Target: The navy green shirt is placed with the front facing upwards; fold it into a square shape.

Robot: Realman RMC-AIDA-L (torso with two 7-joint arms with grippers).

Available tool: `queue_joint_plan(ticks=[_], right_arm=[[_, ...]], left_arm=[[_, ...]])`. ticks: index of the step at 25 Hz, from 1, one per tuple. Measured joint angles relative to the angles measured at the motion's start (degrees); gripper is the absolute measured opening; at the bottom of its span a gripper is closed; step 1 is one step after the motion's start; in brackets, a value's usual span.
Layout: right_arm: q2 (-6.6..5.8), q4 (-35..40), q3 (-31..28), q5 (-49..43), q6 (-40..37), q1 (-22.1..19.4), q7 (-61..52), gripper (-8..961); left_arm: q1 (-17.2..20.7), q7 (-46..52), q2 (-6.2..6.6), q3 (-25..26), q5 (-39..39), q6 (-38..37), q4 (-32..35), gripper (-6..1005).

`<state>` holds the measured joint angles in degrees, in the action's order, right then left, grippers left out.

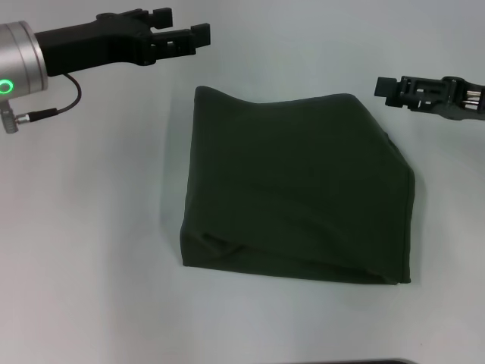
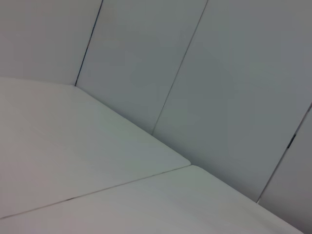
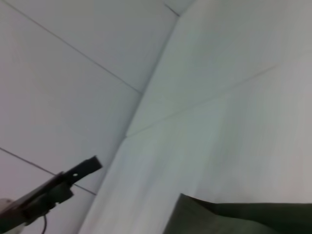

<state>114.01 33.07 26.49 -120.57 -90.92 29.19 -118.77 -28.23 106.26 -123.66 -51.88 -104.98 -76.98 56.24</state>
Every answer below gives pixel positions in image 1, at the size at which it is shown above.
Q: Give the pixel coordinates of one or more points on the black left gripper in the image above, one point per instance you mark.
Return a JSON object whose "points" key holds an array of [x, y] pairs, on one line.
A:
{"points": [[94, 47]]}

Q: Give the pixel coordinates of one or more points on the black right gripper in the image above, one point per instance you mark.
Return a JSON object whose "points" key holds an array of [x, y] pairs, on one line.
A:
{"points": [[466, 100]]}

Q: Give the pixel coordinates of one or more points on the dark green FREE t-shirt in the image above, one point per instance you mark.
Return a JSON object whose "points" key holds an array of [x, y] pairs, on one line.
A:
{"points": [[295, 189]]}

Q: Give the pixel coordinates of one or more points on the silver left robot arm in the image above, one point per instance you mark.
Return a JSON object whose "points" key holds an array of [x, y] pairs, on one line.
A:
{"points": [[19, 60]]}

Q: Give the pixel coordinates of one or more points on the dark rounded panel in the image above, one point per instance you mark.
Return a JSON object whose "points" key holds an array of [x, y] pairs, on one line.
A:
{"points": [[379, 362]]}

